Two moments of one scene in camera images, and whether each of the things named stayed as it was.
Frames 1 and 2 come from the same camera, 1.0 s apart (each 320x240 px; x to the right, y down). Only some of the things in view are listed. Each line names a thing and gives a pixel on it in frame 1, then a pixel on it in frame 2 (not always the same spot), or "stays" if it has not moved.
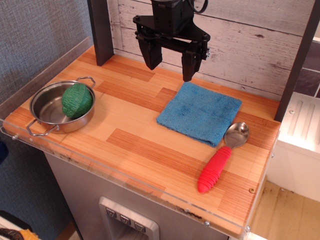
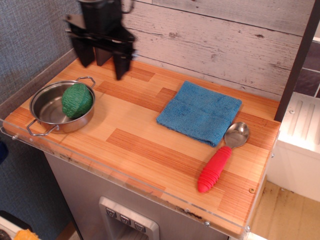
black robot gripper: (172, 23) → (100, 24)
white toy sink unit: (295, 162) stays
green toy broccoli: (77, 99) stays
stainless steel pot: (45, 107) stays
